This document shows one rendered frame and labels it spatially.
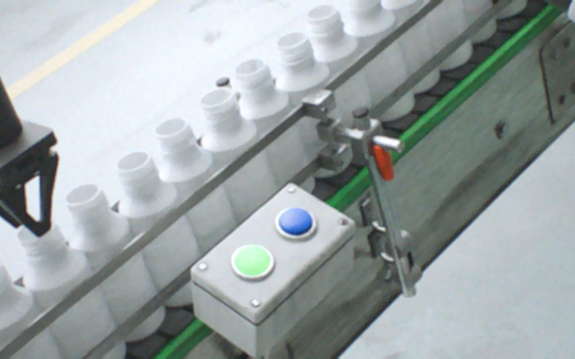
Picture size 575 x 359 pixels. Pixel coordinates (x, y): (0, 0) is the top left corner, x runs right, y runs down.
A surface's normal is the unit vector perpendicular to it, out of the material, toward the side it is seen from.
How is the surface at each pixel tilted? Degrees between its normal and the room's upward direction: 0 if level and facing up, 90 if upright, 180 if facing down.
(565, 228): 0
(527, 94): 90
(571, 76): 90
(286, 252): 20
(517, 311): 0
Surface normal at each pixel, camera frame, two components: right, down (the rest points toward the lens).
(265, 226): 0.00, -0.70
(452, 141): 0.72, 0.20
